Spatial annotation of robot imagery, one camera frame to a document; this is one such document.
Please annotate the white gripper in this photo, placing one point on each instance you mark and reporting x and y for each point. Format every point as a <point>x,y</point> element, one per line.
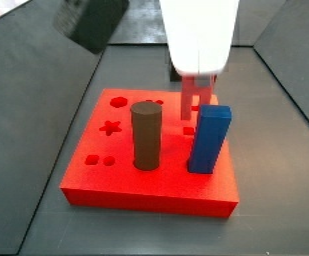
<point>199,27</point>

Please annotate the red double-square peg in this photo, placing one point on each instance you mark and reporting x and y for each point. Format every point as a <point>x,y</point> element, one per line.
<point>195,86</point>

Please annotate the blue square peg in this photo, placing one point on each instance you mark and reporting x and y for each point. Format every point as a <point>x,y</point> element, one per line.
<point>213,122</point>

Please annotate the red shape-sorter board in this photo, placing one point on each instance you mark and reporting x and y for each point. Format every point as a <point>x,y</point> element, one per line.
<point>102,179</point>

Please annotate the black curved holder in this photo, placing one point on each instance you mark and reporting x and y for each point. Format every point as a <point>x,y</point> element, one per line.
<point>173,73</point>

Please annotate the brown cylinder peg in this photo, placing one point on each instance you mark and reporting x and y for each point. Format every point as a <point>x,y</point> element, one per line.
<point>146,122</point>

